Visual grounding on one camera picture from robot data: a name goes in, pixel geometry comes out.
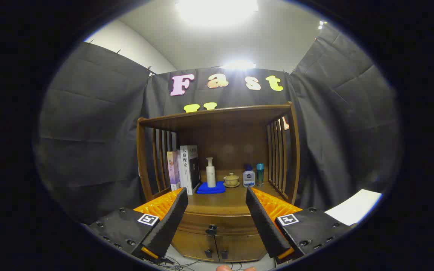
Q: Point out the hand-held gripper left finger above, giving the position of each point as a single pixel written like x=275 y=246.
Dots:
x=168 y=226

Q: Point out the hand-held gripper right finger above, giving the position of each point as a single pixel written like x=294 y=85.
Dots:
x=264 y=226

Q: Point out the brown wooden drawer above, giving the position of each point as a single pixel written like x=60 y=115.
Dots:
x=232 y=224

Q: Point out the wooden cabinet door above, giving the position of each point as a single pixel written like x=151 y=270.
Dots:
x=192 y=244
x=239 y=248

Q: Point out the brown wooden countertop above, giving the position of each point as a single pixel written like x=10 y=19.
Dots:
x=224 y=203

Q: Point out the brown wooden cabinet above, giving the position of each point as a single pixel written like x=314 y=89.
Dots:
x=224 y=139

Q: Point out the white bottle with blue cap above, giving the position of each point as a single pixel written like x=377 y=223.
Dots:
x=248 y=178

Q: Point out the teal bottle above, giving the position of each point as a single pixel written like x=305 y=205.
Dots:
x=260 y=175

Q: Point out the yellow lidded teacup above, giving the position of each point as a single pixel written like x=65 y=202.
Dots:
x=231 y=180

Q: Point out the folded blue cloth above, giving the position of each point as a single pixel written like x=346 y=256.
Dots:
x=211 y=189

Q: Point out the purple book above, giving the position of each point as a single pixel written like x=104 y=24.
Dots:
x=173 y=169

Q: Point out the thin white book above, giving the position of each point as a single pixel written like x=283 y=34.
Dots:
x=181 y=169

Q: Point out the black and white book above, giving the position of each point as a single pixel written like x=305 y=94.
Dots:
x=192 y=169

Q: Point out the white pump bottle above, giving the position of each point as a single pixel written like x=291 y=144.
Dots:
x=211 y=175

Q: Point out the white board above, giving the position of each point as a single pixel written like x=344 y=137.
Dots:
x=354 y=207

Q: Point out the small ceiling light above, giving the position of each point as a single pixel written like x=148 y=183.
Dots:
x=239 y=65

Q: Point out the large ceiling light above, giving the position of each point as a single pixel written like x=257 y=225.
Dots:
x=217 y=11

